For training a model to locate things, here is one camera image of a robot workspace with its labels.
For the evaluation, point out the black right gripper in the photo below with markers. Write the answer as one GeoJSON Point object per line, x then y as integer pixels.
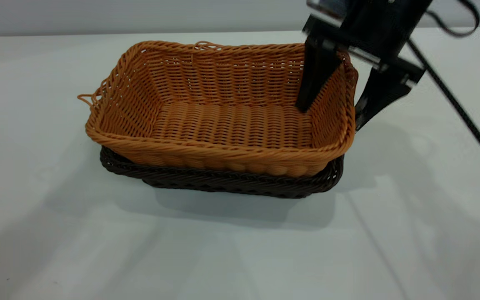
{"type": "Point", "coordinates": [383, 29]}

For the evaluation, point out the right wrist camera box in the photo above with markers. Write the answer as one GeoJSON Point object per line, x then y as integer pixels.
{"type": "Point", "coordinates": [327, 5]}

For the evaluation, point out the black woven wicker basket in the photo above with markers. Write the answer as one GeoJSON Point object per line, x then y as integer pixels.
{"type": "Point", "coordinates": [231, 183]}

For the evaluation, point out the orange woven wicker basket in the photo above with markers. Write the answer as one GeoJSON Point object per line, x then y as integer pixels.
{"type": "Point", "coordinates": [231, 125]}

